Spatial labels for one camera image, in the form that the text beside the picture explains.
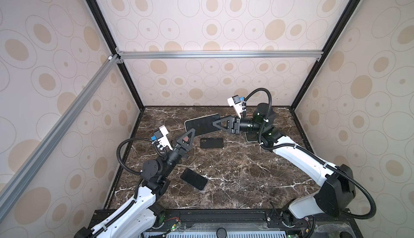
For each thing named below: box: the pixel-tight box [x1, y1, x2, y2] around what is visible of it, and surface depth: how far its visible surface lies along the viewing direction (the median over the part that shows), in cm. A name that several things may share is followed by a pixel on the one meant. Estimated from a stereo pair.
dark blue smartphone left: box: [180, 168, 208, 191], surface depth 87 cm
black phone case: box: [199, 137, 224, 149], surface depth 102 cm
